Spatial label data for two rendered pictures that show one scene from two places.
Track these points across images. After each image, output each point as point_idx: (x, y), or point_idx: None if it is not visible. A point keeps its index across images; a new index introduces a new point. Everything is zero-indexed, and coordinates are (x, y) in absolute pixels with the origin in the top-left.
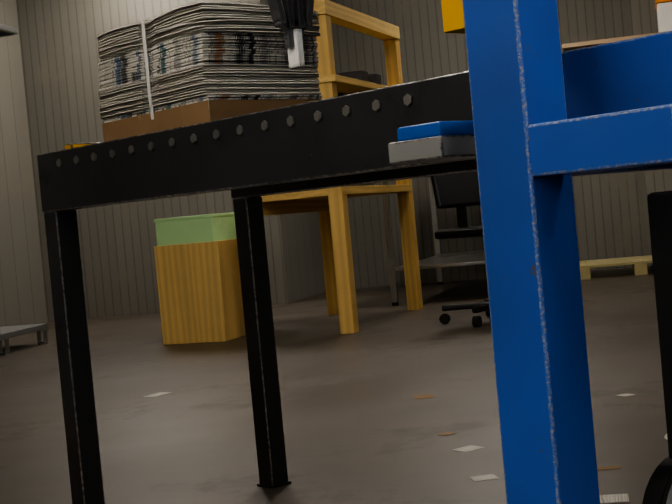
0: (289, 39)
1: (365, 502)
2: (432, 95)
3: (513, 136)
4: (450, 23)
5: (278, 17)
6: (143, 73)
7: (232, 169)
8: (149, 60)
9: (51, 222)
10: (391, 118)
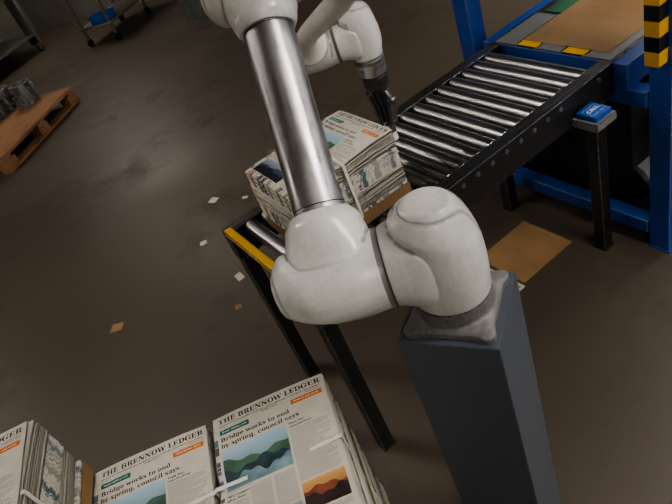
0: (395, 127)
1: (375, 324)
2: (569, 102)
3: None
4: (661, 63)
5: (396, 117)
6: (347, 197)
7: (474, 195)
8: (349, 187)
9: (331, 325)
10: (553, 121)
